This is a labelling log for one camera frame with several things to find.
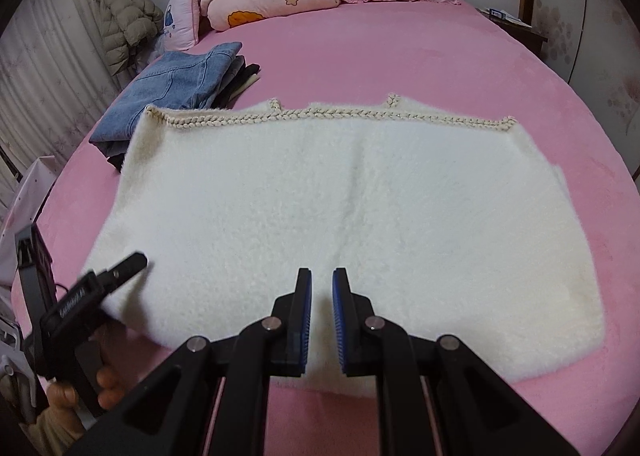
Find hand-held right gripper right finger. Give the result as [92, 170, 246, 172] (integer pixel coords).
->
[331, 267, 583, 456]

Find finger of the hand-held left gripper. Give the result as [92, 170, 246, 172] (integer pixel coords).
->
[97, 252, 148, 293]

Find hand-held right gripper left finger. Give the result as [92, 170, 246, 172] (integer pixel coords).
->
[65, 267, 315, 456]

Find white fluffy cardigan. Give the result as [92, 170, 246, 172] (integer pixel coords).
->
[82, 93, 606, 384]

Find person's left forearm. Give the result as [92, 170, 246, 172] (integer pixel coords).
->
[27, 406, 86, 456]

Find folded dark clothes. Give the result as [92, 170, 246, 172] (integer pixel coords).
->
[107, 56, 261, 171]

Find person's left hand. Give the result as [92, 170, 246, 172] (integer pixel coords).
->
[47, 328, 128, 417]

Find white printed gift bag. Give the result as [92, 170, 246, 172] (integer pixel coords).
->
[0, 156, 56, 287]

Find folded blue jeans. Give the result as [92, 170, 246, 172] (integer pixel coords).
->
[89, 42, 244, 157]

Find pale patterned curtain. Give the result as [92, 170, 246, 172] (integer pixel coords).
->
[0, 0, 126, 177]

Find white plastic bag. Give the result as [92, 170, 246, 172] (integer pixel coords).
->
[147, 33, 168, 61]

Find beige puffer jacket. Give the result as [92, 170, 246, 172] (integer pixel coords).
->
[90, 0, 165, 79]

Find small pink printed cushion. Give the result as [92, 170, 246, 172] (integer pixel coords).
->
[162, 0, 201, 52]

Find bed with pink sheet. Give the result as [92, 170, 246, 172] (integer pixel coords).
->
[10, 0, 640, 456]

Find dark wooden nightstand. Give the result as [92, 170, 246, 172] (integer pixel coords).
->
[475, 8, 548, 56]

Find white papers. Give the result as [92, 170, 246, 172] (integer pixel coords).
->
[492, 10, 533, 29]

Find floral sliding wardrobe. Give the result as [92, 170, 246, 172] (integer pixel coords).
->
[520, 0, 640, 177]

